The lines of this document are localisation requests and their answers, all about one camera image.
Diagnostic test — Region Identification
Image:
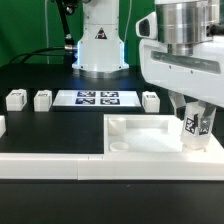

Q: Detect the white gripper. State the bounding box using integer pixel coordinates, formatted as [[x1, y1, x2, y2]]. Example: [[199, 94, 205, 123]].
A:
[[136, 12, 224, 129]]

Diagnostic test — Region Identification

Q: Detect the white square table top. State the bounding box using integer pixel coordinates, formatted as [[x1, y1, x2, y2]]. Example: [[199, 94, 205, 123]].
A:
[[104, 114, 224, 154]]

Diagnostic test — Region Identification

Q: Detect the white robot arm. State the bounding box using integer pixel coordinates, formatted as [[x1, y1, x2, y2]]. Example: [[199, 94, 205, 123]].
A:
[[73, 0, 224, 112]]

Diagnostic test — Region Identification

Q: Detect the white marker sheet with tags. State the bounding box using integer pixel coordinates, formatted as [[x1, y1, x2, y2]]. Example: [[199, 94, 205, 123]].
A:
[[53, 90, 141, 107]]

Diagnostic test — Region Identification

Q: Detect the black cable bundle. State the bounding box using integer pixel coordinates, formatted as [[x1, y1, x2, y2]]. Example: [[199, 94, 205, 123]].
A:
[[8, 0, 79, 65]]

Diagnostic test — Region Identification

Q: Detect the white thin cable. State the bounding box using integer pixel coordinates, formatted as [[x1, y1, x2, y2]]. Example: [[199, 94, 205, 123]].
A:
[[44, 0, 50, 65]]

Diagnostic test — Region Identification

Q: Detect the white U-shaped fence frame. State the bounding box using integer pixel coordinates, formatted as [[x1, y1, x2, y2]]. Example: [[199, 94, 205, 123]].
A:
[[0, 113, 224, 180]]

